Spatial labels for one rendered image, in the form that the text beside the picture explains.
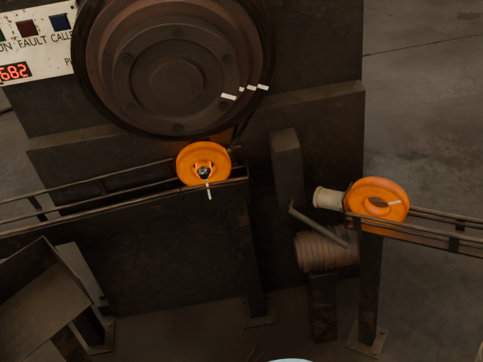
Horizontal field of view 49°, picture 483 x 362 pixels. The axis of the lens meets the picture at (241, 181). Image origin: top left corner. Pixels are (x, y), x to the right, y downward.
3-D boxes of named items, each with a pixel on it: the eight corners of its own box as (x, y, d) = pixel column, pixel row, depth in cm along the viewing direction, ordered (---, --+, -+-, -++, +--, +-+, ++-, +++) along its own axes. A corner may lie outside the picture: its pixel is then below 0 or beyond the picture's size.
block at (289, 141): (274, 187, 169) (267, 128, 152) (299, 182, 168) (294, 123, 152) (279, 211, 161) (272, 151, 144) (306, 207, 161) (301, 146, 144)
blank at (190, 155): (169, 146, 147) (169, 154, 145) (225, 136, 147) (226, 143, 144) (182, 185, 158) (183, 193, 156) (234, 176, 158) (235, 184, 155)
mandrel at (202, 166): (194, 144, 160) (192, 132, 157) (208, 142, 161) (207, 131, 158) (197, 182, 148) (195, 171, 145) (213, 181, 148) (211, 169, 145)
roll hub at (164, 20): (130, -5, 107) (256, 35, 117) (100, 105, 124) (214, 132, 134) (129, 7, 103) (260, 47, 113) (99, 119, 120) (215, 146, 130)
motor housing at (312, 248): (300, 318, 197) (290, 223, 160) (359, 307, 197) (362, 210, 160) (307, 350, 188) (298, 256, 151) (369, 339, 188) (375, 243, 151)
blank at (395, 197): (371, 223, 148) (367, 232, 146) (339, 184, 143) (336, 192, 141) (421, 212, 137) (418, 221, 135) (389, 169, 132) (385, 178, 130)
